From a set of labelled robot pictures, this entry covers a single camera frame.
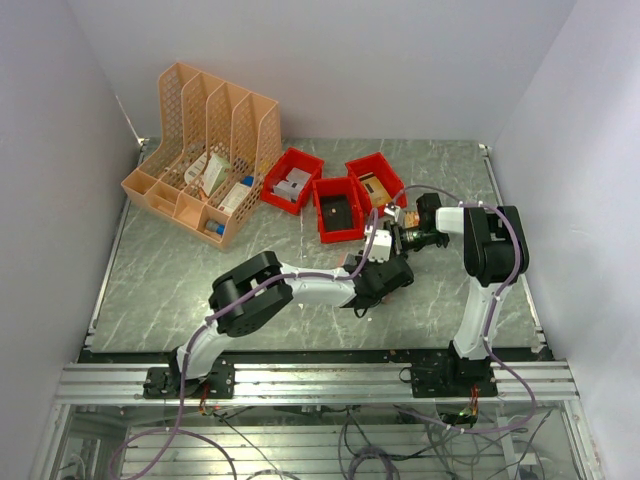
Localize gold striped card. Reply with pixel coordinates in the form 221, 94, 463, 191
359, 173, 391, 208

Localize red bin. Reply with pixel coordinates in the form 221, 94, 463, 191
345, 152, 407, 218
260, 147, 324, 215
312, 177, 364, 244

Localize orange patterned card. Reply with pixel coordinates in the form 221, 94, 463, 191
403, 211, 420, 229

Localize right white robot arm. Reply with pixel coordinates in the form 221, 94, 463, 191
384, 193, 529, 396

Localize grey white boxes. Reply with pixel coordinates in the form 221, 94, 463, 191
273, 168, 311, 203

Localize red white box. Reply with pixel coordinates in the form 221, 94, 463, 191
218, 182, 251, 216

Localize blue capped bottle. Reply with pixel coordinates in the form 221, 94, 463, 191
204, 219, 225, 236

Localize green white box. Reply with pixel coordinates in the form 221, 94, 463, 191
200, 153, 231, 196

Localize peach mesh file organizer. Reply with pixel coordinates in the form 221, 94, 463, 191
122, 63, 282, 249

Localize white labelled packet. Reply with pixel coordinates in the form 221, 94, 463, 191
183, 153, 208, 184

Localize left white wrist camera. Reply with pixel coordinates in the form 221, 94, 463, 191
364, 227, 393, 263

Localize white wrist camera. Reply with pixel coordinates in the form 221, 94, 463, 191
384, 202, 405, 224
364, 227, 393, 263

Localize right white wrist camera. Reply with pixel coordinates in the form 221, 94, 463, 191
384, 202, 405, 224

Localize aluminium rail frame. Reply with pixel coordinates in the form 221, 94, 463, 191
54, 361, 583, 454

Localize tangled floor cables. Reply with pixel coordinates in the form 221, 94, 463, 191
114, 397, 566, 480

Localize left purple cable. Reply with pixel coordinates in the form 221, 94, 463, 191
108, 208, 379, 480

